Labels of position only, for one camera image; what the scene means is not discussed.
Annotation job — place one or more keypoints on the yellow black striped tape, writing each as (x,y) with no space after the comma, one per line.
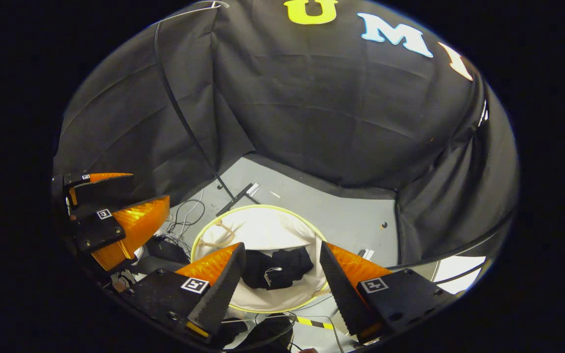
(312,322)

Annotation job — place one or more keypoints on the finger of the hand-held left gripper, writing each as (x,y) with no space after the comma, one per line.
(96,230)
(106,189)

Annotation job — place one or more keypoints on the black device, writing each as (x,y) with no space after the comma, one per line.
(165,250)

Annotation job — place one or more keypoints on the black clothes rack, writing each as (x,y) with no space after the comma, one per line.
(236,199)

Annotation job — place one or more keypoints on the white laundry hamper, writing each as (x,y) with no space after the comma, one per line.
(263,230)

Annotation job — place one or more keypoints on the black garment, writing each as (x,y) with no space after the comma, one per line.
(287,264)

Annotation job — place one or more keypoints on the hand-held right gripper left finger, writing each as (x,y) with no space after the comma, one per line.
(221,289)

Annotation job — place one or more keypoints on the white clothes hanger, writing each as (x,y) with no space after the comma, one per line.
(184,13)

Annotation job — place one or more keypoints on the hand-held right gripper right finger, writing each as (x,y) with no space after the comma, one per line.
(346,294)

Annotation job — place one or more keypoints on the black backdrop cloth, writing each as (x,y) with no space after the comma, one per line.
(336,122)

